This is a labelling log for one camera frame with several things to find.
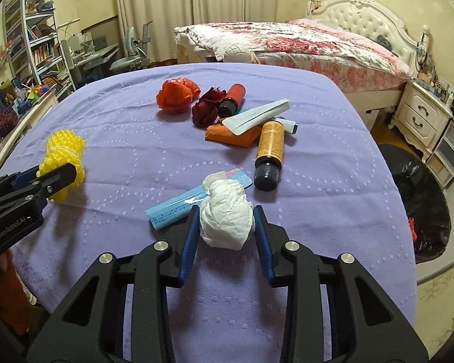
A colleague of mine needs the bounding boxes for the red plastic bag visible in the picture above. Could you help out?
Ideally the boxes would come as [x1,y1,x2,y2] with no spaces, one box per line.
[156,78,201,114]

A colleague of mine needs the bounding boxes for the white underbed box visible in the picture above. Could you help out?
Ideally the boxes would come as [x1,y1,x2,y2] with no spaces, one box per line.
[358,109,380,131]

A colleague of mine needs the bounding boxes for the plastic drawer unit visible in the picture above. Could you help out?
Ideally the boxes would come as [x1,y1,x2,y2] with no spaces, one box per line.
[426,119,454,188]

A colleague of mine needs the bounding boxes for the white bookshelf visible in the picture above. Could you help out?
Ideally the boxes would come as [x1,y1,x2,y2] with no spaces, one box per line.
[1,0,75,101]

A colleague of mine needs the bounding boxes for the yellow foam fruit net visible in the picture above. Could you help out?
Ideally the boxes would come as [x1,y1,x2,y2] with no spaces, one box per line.
[36,129,86,202]

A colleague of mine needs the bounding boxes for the amber bottle black cap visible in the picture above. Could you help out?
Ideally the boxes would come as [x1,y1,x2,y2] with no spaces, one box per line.
[254,120,285,192]

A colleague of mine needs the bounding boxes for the white nightstand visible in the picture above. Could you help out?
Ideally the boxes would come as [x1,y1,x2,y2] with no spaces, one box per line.
[388,81,453,162]

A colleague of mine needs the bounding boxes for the black lined trash bin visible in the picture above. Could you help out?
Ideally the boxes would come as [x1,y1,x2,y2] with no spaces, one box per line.
[379,143,452,263]

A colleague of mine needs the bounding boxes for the red bottle black cap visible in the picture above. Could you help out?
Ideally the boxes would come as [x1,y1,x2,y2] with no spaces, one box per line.
[218,83,246,119]

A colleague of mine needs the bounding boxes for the light blue box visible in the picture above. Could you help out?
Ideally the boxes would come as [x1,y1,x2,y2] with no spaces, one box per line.
[145,168,252,230]

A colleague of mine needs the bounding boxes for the red foam fruit net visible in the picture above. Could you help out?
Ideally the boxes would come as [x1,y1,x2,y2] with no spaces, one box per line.
[408,218,417,243]

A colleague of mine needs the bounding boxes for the white tissue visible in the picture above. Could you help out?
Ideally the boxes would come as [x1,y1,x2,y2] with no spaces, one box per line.
[199,179,255,251]

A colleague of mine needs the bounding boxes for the dark red wrapper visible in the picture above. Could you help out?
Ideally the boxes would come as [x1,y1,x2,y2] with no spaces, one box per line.
[192,88,226,128]

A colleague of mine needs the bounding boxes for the study desk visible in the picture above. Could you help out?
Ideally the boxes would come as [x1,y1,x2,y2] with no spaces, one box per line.
[60,39,120,88]

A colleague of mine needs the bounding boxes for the purple tablecloth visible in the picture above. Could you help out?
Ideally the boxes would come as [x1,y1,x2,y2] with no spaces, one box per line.
[1,63,428,362]

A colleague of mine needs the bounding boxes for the teal white small box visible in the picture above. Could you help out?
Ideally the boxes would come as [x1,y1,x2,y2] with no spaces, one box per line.
[273,117,298,134]

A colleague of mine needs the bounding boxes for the beige curtains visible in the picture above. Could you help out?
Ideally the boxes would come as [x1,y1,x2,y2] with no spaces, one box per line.
[113,0,279,63]

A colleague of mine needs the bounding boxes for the white toothpaste box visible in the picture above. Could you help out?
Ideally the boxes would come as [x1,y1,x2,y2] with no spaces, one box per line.
[222,98,290,136]

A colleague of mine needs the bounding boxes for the white tufted headboard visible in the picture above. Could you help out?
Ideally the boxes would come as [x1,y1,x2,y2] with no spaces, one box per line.
[306,0,431,70]

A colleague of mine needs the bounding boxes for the grey desk chair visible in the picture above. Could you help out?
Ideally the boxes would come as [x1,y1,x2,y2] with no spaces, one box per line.
[110,21,152,73]

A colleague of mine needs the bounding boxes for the bed with floral bedding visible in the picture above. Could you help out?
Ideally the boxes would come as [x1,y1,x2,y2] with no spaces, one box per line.
[174,19,415,93]

